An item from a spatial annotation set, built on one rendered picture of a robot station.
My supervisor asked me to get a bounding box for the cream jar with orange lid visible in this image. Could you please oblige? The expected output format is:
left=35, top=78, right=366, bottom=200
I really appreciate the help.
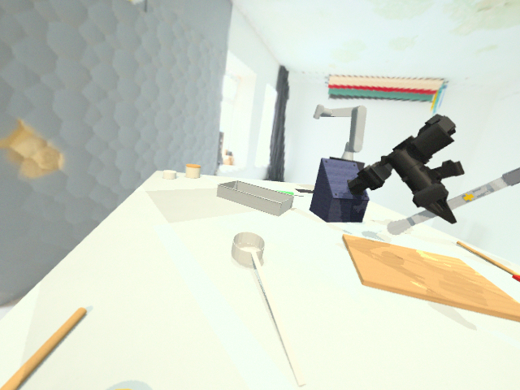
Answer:
left=185, top=164, right=201, bottom=179

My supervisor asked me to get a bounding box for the orange wooden board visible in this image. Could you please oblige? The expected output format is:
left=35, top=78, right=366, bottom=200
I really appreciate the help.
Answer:
left=342, top=234, right=520, bottom=322

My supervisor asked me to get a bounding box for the white long-handled ladle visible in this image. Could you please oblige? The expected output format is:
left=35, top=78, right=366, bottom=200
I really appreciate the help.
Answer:
left=231, top=232, right=306, bottom=387

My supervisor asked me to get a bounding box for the tan wooden rod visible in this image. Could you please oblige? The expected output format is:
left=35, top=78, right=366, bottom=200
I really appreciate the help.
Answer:
left=0, top=307, right=87, bottom=390

